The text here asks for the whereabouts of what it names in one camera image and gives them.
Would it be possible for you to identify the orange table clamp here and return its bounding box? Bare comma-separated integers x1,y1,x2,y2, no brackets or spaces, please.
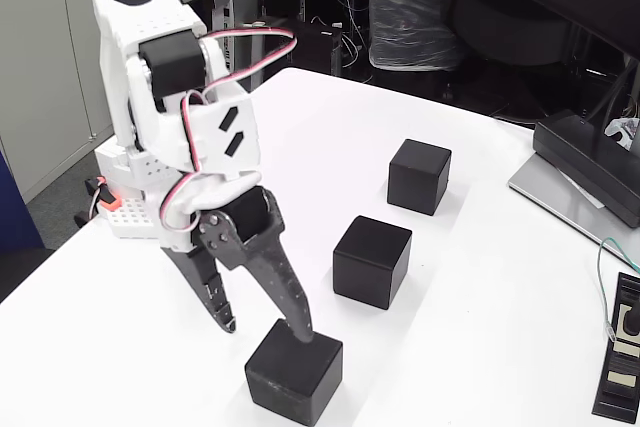
94,175,123,213

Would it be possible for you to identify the pink white arm cable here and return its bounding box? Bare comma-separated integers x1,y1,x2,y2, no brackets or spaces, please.
159,29,299,234

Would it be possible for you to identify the green cable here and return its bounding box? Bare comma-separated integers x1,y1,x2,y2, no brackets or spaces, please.
596,236,640,341

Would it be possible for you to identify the black office chair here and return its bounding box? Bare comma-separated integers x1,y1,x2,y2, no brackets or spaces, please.
447,0,581,113

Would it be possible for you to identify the crumpled white plastic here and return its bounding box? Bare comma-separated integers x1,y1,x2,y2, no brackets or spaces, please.
604,117,640,151

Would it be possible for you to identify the silver monitor stand base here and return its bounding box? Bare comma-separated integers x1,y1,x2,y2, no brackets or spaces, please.
507,151,640,268

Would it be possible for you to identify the black dock box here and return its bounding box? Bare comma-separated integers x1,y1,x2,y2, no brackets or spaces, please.
532,109,640,228

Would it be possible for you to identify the plastic wrapped bin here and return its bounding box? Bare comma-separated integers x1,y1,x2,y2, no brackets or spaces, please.
362,0,461,72

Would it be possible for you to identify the black cube block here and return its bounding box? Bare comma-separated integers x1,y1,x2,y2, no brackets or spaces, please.
332,215,414,311
243,319,345,427
386,138,453,217

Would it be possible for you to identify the grey metal post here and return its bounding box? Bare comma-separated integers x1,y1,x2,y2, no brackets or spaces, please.
247,20,266,93

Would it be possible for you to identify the blue partition panel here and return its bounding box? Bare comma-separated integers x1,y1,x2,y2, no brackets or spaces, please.
0,151,46,253

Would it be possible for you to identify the grey wall cabinet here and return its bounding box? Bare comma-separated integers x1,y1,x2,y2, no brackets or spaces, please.
0,0,206,203

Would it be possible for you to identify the black equipment box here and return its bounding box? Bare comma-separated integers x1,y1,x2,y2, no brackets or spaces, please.
263,19,344,76

